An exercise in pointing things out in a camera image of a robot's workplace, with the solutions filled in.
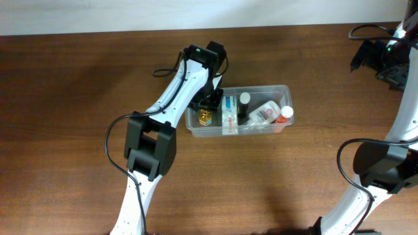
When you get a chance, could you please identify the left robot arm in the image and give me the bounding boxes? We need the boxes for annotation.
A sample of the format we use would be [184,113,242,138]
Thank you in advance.
[111,41,229,235]

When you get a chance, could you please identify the clear plastic container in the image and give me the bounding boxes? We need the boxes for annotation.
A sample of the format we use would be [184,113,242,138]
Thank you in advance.
[185,85,294,137]

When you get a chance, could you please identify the orange tablet tube white cap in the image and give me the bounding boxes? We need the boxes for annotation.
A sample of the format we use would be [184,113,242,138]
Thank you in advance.
[275,106,294,123]

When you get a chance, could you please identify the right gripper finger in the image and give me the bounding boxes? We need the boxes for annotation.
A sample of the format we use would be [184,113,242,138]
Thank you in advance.
[350,45,372,72]
[376,63,410,91]

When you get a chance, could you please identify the small gold-lid balm jar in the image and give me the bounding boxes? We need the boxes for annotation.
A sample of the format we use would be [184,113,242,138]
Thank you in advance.
[199,110,212,126]

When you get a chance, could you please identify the white blue medicine box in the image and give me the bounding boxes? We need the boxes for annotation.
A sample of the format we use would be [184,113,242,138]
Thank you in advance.
[221,95,238,135]

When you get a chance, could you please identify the dark bottle white cap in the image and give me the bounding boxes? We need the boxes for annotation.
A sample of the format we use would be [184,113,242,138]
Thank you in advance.
[238,92,251,119]

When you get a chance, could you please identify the white spray bottle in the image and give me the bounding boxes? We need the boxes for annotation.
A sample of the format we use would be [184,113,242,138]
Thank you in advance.
[244,101,280,126]

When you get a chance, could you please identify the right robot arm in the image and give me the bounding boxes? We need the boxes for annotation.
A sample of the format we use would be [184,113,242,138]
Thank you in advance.
[308,0,417,234]

